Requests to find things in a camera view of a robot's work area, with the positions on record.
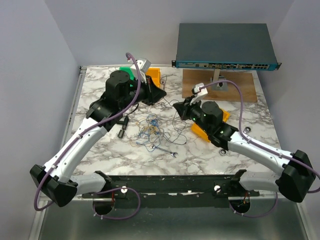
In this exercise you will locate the loose yellow plastic bin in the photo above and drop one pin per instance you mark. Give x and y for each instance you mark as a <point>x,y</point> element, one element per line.
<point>203,133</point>

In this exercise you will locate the black T-handle socket tool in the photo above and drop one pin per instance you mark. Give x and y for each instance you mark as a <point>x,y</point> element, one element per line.
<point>124,125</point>

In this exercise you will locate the small silver open-end wrench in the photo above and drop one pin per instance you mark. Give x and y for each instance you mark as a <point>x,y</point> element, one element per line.
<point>172,153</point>

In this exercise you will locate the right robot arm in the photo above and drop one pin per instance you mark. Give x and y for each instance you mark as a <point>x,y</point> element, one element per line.
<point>292,172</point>

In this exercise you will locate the black mounting rail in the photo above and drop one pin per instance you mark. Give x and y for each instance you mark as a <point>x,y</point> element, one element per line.
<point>171,191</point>

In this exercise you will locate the silver ratchet wrench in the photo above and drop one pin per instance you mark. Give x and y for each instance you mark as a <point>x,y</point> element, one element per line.
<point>224,151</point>

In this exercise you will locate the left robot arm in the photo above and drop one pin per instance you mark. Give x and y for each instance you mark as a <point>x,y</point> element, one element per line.
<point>55,178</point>

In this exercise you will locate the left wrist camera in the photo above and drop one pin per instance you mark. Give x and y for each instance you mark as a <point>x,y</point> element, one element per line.
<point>143,66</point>

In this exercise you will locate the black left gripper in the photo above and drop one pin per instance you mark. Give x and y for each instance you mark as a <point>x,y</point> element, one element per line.
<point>153,93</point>

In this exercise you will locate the wooden base board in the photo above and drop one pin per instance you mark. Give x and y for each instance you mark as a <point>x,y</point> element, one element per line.
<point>227,92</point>

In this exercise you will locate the grey switch stand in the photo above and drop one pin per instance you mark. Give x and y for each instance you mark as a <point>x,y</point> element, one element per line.
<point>217,77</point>

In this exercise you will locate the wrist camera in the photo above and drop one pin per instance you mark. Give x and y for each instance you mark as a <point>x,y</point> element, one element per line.
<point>199,92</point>
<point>143,66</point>

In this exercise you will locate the blue network switch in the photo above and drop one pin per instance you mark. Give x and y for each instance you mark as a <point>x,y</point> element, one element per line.
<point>225,46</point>

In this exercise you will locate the orange plastic bin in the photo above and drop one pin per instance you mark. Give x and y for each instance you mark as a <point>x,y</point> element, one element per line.
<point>155,74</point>

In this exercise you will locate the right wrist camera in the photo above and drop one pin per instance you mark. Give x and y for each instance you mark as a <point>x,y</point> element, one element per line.
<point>199,92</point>

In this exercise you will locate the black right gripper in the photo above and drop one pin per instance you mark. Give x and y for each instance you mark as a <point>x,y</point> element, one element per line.
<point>183,108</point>

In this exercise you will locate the green plastic bin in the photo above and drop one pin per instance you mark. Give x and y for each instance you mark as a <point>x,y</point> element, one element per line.
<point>128,70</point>

